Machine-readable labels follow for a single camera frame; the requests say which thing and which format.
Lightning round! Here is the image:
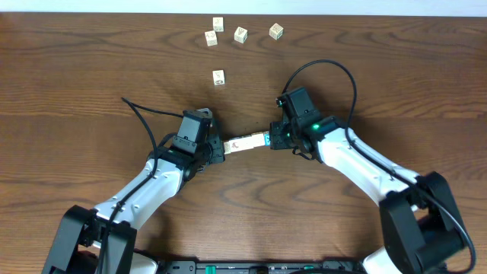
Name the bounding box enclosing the wooden block red picture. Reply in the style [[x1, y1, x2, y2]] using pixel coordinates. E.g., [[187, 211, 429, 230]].
[[229, 138, 245, 153]]

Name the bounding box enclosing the wooden block far right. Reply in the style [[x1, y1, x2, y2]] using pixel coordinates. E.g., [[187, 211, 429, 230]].
[[269, 23, 284, 40]]

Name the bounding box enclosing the wooden block teal side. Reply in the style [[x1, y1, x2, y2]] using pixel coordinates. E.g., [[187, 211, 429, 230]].
[[252, 132, 267, 148]]

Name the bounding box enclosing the blue top wooden block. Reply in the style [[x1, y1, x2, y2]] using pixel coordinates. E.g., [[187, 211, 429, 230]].
[[263, 131, 271, 146]]

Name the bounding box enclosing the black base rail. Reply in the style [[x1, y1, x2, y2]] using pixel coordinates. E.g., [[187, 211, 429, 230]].
[[157, 260, 366, 274]]

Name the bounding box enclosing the wooden block top back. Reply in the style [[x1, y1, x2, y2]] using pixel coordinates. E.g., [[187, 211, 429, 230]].
[[212, 17, 224, 32]]

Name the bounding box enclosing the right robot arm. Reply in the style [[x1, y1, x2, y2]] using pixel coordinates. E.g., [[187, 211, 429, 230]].
[[269, 110, 476, 273]]

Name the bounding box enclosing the wooden block yellow side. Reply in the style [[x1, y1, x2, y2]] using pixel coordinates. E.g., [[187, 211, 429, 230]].
[[212, 70, 225, 85]]

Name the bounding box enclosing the wooden block blue side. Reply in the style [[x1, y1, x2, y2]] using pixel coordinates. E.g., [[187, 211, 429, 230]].
[[224, 141, 231, 155]]

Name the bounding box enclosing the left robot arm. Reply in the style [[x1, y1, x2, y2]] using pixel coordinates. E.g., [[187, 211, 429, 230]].
[[43, 108, 224, 273]]

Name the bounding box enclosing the plain cream wooden block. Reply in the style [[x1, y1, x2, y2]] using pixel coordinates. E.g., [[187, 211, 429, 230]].
[[240, 135, 254, 150]]

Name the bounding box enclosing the wooden block number three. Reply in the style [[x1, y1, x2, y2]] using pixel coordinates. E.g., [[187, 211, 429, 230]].
[[234, 27, 248, 43]]

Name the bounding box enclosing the wooden block red side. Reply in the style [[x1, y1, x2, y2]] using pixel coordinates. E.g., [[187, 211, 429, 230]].
[[204, 30, 218, 46]]

